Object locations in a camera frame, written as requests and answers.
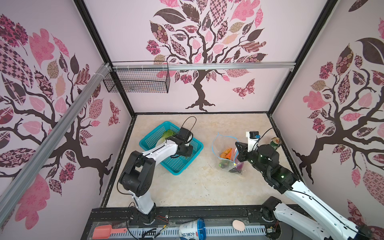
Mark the white blue yogurt cup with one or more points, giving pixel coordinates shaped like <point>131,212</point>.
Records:
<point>193,230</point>

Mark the clear zip bag blue zipper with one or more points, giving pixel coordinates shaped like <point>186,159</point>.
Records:
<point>219,145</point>

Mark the aluminium rail back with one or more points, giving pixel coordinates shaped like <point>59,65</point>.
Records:
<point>227,66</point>

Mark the orange carrot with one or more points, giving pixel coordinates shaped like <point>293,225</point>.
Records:
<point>227,154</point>

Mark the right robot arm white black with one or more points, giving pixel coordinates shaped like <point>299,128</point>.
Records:
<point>321,221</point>

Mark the white cable tray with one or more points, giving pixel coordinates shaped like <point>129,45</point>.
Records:
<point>226,232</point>

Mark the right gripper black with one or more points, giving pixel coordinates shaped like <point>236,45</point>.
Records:
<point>242,149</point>

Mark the aluminium rail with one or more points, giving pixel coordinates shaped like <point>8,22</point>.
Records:
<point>24,179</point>
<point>227,66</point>

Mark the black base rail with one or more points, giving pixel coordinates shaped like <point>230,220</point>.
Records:
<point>170,217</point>

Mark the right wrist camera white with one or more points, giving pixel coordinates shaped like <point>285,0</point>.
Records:
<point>253,140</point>

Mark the green drink can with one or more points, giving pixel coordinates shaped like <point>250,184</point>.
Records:
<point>275,143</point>

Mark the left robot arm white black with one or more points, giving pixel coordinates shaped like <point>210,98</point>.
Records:
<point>137,175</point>

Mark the purple onion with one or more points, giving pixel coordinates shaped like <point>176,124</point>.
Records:
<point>239,167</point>

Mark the aluminium rail left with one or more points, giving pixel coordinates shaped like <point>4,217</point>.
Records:
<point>24,179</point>

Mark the red plastic scoop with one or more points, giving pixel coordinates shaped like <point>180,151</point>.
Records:
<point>105,231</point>

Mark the teal plastic basket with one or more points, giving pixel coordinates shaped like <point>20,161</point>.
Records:
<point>167,152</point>

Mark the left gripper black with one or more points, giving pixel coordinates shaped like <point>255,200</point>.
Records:
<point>188,152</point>

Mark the black wire basket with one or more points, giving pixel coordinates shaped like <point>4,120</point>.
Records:
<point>138,77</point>

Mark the green lettuce cabbage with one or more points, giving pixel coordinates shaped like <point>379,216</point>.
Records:
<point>166,134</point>

